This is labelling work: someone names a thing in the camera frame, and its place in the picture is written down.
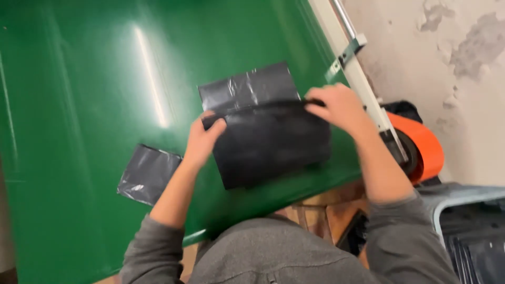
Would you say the person's grey sweatshirt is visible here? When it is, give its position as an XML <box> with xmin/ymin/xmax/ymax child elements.
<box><xmin>119</xmin><ymin>193</ymin><xmax>462</xmax><ymax>284</ymax></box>

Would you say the stack of black bags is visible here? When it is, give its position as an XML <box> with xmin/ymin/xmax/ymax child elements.
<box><xmin>441</xmin><ymin>199</ymin><xmax>505</xmax><ymax>284</ymax></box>

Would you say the person's right hand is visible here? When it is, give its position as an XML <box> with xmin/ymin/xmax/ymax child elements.
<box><xmin>305</xmin><ymin>83</ymin><xmax>371</xmax><ymax>136</ymax></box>

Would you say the metal bracket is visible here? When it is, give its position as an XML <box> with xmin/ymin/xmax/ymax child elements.
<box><xmin>325</xmin><ymin>34</ymin><xmax>367</xmax><ymax>83</ymax></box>

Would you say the large black plastic bag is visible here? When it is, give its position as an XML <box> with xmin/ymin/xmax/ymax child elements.
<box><xmin>198</xmin><ymin>62</ymin><xmax>332</xmax><ymax>190</ymax></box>

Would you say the orange roller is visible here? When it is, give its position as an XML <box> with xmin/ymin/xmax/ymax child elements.
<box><xmin>386</xmin><ymin>111</ymin><xmax>445</xmax><ymax>185</ymax></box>

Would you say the green conveyor belt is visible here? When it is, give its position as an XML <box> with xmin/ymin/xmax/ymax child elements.
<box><xmin>0</xmin><ymin>0</ymin><xmax>363</xmax><ymax>284</ymax></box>

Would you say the person's left hand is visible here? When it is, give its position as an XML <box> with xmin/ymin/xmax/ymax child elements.
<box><xmin>184</xmin><ymin>111</ymin><xmax>227</xmax><ymax>168</ymax></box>

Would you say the white conveyor side frame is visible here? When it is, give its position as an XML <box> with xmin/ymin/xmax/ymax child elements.
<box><xmin>309</xmin><ymin>0</ymin><xmax>409</xmax><ymax>165</ymax></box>

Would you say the small folded black plastic bag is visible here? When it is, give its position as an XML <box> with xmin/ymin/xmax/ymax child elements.
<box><xmin>117</xmin><ymin>144</ymin><xmax>183</xmax><ymax>207</ymax></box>

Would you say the grey plastic crate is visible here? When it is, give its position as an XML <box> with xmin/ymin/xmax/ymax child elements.
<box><xmin>418</xmin><ymin>182</ymin><xmax>505</xmax><ymax>284</ymax></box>

